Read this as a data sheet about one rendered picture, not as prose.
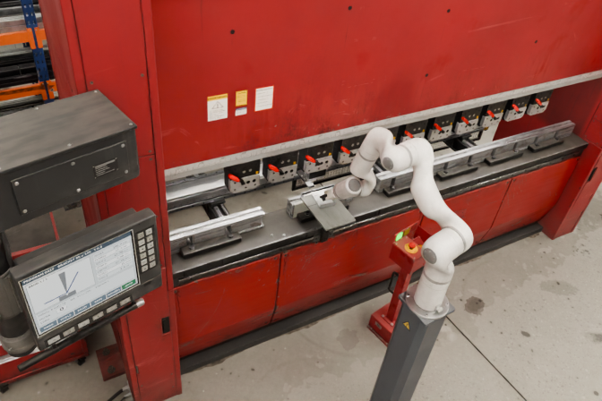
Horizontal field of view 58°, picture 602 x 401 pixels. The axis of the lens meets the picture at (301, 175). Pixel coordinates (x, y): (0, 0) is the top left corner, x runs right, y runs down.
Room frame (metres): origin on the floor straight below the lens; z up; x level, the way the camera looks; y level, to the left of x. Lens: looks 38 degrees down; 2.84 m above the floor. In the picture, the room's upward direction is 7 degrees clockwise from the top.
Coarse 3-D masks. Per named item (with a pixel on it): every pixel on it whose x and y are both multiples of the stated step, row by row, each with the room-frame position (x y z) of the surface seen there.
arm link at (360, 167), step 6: (360, 156) 1.87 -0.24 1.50; (354, 162) 1.90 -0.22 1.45; (360, 162) 1.87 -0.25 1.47; (366, 162) 1.86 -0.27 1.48; (372, 162) 1.86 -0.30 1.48; (354, 168) 1.89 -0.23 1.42; (360, 168) 1.87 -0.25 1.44; (366, 168) 1.87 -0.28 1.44; (354, 174) 1.89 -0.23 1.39; (360, 174) 1.88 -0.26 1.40; (366, 174) 1.89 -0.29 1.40; (372, 174) 1.93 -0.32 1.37; (366, 180) 1.90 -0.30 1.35; (372, 180) 1.91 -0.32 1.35; (366, 186) 1.95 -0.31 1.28; (372, 186) 1.92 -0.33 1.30; (366, 192) 1.94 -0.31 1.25
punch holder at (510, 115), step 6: (522, 96) 2.91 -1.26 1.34; (528, 96) 2.93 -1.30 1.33; (510, 102) 2.88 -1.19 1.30; (516, 102) 2.89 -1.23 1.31; (522, 102) 2.92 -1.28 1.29; (528, 102) 2.95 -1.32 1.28; (504, 108) 2.90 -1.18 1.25; (510, 108) 2.87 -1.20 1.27; (522, 108) 2.93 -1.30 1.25; (504, 114) 2.89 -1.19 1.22; (510, 114) 2.88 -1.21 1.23; (516, 114) 2.91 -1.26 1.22; (522, 114) 2.94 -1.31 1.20; (510, 120) 2.89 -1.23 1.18
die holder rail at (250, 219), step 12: (228, 216) 1.96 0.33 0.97; (240, 216) 1.98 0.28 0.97; (252, 216) 1.99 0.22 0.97; (180, 228) 1.84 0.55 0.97; (192, 228) 1.85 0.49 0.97; (204, 228) 1.86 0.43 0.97; (216, 228) 1.87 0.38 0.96; (228, 228) 1.94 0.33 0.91; (240, 228) 1.95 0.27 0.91; (252, 228) 1.98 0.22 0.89; (180, 240) 1.78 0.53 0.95; (192, 240) 1.82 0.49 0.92; (204, 240) 1.84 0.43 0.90
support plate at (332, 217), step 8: (304, 200) 2.12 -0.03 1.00; (312, 200) 2.12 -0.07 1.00; (336, 200) 2.15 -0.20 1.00; (312, 208) 2.07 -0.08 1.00; (328, 208) 2.08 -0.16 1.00; (336, 208) 2.09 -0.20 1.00; (344, 208) 2.10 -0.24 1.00; (320, 216) 2.01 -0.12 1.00; (328, 216) 2.02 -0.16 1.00; (336, 216) 2.03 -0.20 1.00; (344, 216) 2.04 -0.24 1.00; (352, 216) 2.04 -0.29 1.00; (320, 224) 1.96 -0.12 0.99; (328, 224) 1.96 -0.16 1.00; (336, 224) 1.97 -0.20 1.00; (344, 224) 1.98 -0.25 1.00
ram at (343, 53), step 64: (192, 0) 1.82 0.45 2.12; (256, 0) 1.95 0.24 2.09; (320, 0) 2.10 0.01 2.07; (384, 0) 2.27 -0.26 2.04; (448, 0) 2.47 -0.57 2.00; (512, 0) 2.71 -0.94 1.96; (576, 0) 2.98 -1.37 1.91; (192, 64) 1.81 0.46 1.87; (256, 64) 1.96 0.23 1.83; (320, 64) 2.12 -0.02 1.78; (384, 64) 2.31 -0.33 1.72; (448, 64) 2.54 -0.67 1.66; (512, 64) 2.80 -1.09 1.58; (576, 64) 3.12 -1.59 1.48; (192, 128) 1.81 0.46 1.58; (256, 128) 1.97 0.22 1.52; (320, 128) 2.15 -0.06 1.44
